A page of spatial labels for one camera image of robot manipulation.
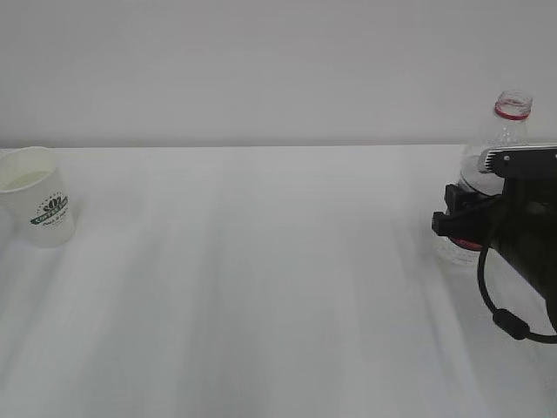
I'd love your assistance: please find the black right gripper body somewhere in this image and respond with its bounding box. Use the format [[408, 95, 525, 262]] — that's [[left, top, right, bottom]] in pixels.
[[493, 177, 556, 300]]

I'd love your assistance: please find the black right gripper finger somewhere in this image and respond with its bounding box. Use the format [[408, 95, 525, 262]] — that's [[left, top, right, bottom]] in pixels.
[[444, 184, 500, 216], [432, 204, 500, 249]]

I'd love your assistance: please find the clear plastic water bottle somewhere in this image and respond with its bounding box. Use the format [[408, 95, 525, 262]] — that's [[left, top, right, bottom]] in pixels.
[[436, 91, 533, 266]]

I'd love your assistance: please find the white paper coffee cup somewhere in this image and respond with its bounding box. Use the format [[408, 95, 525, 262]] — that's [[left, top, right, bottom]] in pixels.
[[1, 146, 75, 247]]

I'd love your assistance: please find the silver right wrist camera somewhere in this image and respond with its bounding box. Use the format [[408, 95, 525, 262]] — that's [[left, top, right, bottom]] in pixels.
[[477, 145, 556, 179]]

